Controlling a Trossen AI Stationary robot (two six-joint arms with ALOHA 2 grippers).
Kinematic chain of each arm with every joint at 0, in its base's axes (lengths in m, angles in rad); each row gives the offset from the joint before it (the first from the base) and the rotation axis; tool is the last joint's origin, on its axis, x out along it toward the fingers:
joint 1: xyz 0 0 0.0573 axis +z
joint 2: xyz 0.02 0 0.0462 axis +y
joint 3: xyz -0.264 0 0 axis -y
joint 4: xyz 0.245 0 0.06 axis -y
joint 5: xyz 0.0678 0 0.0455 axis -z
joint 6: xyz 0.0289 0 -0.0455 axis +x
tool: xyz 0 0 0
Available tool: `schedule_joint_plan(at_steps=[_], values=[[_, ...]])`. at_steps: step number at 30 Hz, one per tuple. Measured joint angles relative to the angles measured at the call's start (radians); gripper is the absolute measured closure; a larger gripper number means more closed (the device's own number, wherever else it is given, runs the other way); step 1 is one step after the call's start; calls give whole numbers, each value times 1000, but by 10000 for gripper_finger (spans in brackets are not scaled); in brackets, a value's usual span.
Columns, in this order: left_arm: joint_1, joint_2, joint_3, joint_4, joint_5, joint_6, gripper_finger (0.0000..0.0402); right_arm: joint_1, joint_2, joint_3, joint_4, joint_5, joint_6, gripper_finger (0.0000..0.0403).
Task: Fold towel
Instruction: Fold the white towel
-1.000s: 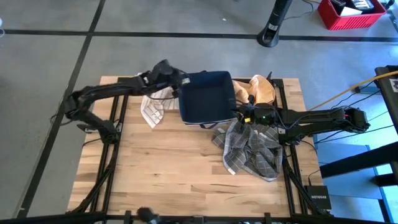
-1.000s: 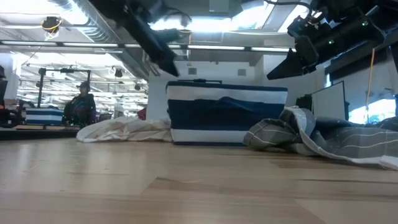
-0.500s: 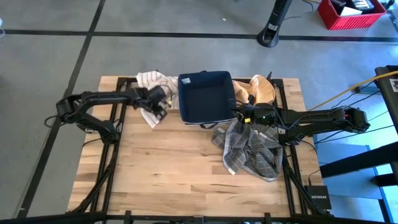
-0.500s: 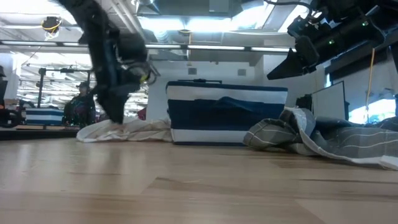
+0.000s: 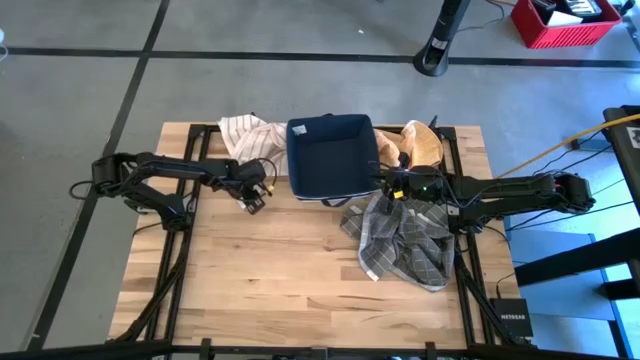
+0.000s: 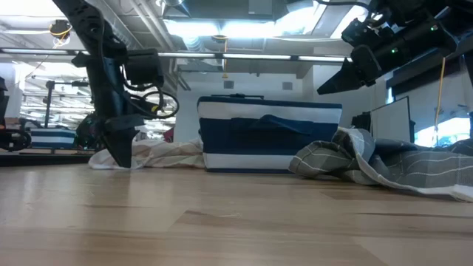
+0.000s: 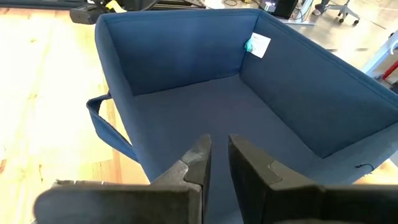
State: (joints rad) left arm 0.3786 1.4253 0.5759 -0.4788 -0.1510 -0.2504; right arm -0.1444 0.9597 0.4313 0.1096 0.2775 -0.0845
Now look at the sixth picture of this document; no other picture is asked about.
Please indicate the grey white-checked towel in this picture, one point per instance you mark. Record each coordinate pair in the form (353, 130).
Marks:
(406, 166)

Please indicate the long ceiling light bar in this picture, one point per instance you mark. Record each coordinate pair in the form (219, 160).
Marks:
(258, 56)

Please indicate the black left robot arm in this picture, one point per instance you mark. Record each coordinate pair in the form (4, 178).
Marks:
(85, 22)

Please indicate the red background object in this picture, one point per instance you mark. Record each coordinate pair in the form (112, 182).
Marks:
(169, 134)

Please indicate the white-backed monitor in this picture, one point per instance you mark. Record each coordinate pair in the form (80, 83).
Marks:
(390, 120)

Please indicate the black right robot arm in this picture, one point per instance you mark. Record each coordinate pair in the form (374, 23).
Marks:
(454, 18)

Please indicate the dark ceiling ventilation unit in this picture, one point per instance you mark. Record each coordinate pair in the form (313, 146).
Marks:
(221, 9)

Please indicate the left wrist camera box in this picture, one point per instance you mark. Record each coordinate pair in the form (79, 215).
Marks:
(144, 66)

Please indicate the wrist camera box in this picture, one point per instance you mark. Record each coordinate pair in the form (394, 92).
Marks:
(364, 33)
(144, 66)

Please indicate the grey square wall vent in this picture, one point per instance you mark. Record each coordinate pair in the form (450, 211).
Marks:
(228, 84)
(287, 86)

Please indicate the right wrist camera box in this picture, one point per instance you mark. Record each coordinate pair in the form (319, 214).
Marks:
(364, 33)

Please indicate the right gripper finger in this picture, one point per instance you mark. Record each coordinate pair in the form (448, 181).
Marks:
(354, 74)

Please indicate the black background gantry frame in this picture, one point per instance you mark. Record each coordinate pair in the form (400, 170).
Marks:
(48, 103)

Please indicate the navy white striped fabric bin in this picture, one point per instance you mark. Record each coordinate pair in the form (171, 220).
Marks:
(51, 138)
(258, 111)

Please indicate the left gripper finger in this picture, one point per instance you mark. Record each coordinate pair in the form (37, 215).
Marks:
(122, 144)

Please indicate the black background robot arm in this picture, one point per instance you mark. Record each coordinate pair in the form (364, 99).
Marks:
(11, 140)
(88, 133)

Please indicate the white brown-striped towel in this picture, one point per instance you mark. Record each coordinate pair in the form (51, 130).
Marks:
(162, 151)

